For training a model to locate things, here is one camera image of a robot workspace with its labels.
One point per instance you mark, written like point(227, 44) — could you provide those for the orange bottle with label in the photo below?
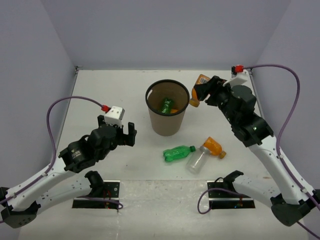
point(202, 79)

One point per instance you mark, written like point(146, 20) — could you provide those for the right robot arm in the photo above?
point(292, 198)

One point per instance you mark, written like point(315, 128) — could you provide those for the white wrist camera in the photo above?
point(114, 116)
point(239, 76)

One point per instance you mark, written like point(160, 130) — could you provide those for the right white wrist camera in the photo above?
point(239, 76)

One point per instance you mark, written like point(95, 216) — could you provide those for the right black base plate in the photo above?
point(219, 199)

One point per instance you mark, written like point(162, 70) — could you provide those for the clear plastic bottle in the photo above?
point(198, 160)

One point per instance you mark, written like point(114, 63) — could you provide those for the green bottle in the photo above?
point(166, 106)
point(177, 153)

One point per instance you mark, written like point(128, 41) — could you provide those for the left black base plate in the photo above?
point(109, 192)

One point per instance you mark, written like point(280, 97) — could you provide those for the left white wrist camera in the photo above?
point(114, 116)

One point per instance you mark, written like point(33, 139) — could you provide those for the brown cardboard bin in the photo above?
point(166, 124)

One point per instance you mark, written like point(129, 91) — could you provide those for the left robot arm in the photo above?
point(25, 201)

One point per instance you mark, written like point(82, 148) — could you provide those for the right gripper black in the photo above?
point(202, 90)

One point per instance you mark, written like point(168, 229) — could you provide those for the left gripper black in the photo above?
point(128, 139)

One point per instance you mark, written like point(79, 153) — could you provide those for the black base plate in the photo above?
point(109, 192)
point(219, 199)

